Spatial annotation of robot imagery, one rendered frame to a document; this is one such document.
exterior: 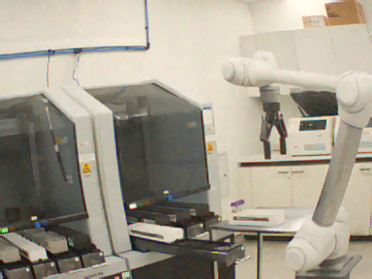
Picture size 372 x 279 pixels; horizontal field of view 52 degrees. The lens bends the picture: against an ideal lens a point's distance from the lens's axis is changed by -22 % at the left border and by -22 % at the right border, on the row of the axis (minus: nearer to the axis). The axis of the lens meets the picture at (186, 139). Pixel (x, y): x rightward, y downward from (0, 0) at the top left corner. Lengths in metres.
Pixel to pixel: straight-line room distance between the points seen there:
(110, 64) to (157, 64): 0.52
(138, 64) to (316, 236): 2.71
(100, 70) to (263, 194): 2.06
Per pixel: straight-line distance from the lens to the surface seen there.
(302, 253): 1.49
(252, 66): 1.65
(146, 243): 2.22
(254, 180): 4.64
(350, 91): 1.31
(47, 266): 1.91
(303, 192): 4.34
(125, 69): 3.75
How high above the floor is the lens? 1.39
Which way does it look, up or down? 3 degrees down
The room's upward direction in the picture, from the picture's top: 6 degrees counter-clockwise
